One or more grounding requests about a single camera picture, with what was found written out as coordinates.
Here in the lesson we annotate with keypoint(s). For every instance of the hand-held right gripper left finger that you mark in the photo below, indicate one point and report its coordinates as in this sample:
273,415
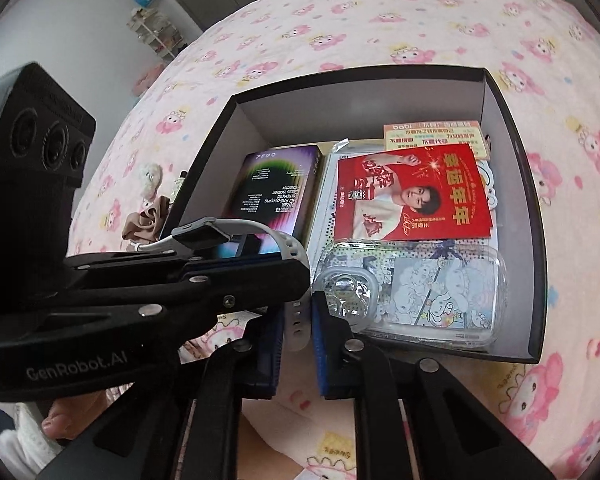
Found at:
267,355

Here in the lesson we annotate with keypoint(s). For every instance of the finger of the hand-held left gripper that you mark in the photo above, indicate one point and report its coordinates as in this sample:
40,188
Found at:
130,265
220,295

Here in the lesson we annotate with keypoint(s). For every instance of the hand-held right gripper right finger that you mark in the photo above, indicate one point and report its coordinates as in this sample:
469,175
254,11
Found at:
323,345

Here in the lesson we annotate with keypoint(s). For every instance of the beige cloth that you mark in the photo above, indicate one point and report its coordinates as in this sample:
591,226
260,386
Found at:
145,217

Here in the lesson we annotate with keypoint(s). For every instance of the white smartwatch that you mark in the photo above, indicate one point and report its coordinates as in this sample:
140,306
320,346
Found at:
200,229

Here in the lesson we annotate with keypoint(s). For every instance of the black cardboard box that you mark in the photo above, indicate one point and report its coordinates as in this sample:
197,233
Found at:
330,115

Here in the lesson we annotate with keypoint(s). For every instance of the person's left hand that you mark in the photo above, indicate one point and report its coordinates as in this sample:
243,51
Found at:
65,417

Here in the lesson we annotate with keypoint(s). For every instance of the clear cartoon phone case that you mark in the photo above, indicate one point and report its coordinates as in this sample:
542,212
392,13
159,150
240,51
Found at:
430,295

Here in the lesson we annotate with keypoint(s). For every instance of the purple screen protector box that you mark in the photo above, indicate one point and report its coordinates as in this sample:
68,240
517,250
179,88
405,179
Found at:
275,185

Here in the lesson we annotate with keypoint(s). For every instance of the red printed card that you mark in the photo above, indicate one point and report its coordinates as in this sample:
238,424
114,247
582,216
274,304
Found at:
445,205

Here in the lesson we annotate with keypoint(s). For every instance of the white shelf rack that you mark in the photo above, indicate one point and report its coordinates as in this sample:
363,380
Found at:
155,35

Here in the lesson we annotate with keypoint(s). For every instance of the white cartoon sticker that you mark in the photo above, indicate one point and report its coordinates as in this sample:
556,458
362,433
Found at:
486,185

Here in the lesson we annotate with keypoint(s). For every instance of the orange sticker sheet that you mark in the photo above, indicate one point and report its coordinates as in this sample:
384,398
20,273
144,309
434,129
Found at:
430,135

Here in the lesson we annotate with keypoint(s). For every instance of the pink printed blanket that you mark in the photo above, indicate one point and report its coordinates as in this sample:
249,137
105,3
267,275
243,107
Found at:
380,25

